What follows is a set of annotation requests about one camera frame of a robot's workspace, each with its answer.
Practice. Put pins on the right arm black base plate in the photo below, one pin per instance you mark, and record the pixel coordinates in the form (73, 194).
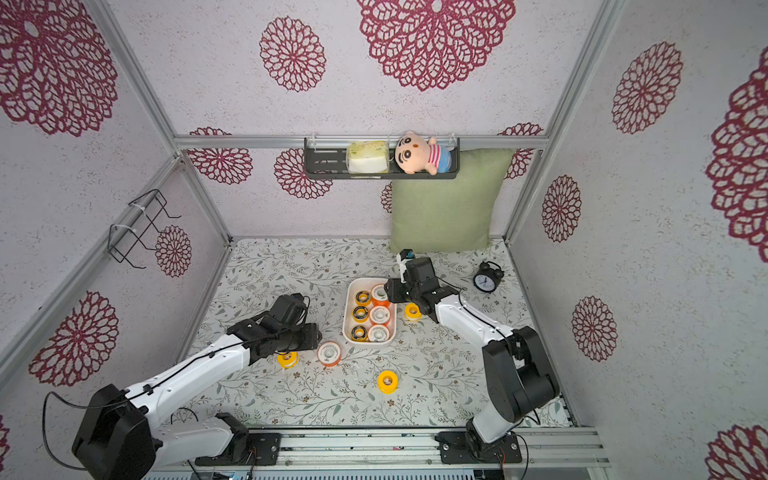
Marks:
(465, 447)

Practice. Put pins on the black wire wall rack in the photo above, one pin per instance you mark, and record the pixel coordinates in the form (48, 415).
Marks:
(124, 238)

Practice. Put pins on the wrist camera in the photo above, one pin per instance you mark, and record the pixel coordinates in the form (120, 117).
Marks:
(290, 310)
(416, 271)

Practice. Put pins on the orange white sealing tape roll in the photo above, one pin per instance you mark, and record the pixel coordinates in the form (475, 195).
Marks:
(379, 296)
(380, 315)
(378, 334)
(329, 354)

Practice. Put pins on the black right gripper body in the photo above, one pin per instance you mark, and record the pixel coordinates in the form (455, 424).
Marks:
(398, 288)

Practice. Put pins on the cartoon boy plush doll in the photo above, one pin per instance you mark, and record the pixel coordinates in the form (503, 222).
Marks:
(415, 154)

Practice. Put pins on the green linen pillow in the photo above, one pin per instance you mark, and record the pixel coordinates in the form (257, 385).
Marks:
(450, 215)

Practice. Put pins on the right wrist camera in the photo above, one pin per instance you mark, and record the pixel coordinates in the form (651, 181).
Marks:
(416, 271)

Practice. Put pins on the yellow black tape roll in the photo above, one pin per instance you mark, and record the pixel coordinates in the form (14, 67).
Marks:
(359, 333)
(363, 298)
(360, 314)

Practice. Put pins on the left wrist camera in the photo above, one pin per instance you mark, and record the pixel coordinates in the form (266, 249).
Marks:
(290, 310)

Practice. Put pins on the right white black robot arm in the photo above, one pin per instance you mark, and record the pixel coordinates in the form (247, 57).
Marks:
(518, 373)

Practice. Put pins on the green white tissue pack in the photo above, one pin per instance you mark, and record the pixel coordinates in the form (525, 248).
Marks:
(369, 157)

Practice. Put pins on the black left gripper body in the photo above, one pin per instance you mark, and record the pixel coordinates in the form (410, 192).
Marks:
(299, 338)

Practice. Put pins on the white plastic storage box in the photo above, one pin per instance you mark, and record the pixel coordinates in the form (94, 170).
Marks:
(348, 322)

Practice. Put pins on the black twin-bell alarm clock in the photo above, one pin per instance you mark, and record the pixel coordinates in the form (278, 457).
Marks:
(488, 276)

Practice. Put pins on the black wall shelf basket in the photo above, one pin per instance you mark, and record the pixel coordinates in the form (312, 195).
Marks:
(325, 159)

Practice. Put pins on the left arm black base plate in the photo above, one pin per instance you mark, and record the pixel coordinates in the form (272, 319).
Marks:
(255, 449)

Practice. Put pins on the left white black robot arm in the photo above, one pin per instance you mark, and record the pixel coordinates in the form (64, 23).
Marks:
(124, 433)

